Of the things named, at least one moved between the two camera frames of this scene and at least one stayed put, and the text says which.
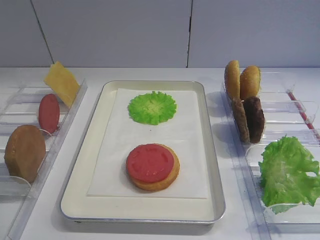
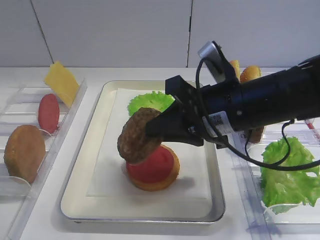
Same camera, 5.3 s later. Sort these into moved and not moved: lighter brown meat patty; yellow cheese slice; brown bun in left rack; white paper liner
Moved: lighter brown meat patty
Not moved: yellow cheese slice; brown bun in left rack; white paper liner
